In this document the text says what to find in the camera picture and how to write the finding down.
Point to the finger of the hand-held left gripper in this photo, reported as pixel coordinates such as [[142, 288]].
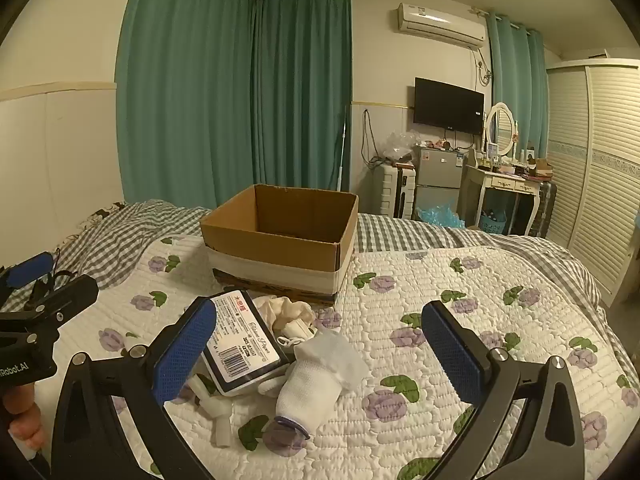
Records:
[[27, 267], [70, 292]]

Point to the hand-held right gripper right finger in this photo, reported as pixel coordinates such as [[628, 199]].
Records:
[[452, 355]]

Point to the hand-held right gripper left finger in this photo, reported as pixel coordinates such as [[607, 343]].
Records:
[[187, 350]]

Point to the dark tissue packet white label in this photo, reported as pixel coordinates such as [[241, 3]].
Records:
[[245, 345]]

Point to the cream cloth bundle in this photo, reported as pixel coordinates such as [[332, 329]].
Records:
[[287, 312]]

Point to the white sock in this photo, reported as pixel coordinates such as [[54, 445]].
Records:
[[310, 390]]

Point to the cardboard box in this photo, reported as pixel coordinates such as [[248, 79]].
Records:
[[280, 255]]

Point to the person's left hand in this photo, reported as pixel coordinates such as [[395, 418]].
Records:
[[22, 422]]

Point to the grey checked bed sheet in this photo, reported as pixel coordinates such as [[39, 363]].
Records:
[[125, 240]]

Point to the white floral quilt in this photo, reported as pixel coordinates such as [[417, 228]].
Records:
[[400, 280]]

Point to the blue plastic basket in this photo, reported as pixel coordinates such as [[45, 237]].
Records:
[[492, 222]]

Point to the blue plastic bag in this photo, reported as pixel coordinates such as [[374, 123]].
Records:
[[440, 216]]

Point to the dark suitcase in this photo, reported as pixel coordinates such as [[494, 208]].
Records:
[[544, 210]]

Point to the white ribbed suitcase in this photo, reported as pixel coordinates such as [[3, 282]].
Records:
[[392, 190]]

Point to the small grey fridge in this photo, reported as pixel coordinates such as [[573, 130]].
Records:
[[440, 175]]

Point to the white dressing table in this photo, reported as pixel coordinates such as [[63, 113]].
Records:
[[505, 180]]

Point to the small brown box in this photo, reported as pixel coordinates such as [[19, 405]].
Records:
[[541, 167]]

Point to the clear plastic bag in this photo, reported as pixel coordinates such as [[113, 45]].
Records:
[[400, 147]]

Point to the white pole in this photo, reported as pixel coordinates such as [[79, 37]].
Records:
[[342, 150]]

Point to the oval white mirror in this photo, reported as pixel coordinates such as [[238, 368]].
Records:
[[501, 127]]

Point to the white louvred wardrobe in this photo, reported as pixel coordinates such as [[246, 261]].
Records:
[[600, 170]]

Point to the wide teal curtain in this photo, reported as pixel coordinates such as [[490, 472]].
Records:
[[185, 85]]

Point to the narrow teal curtain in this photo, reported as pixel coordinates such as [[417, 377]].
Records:
[[517, 85]]

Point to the teal corner curtain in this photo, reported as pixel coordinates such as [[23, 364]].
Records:
[[300, 90]]

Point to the white air conditioner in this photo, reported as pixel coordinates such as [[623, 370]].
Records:
[[442, 22]]

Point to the small photo frame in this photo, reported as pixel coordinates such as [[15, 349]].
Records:
[[492, 150]]

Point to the black wall television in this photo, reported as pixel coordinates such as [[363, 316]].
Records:
[[447, 107]]

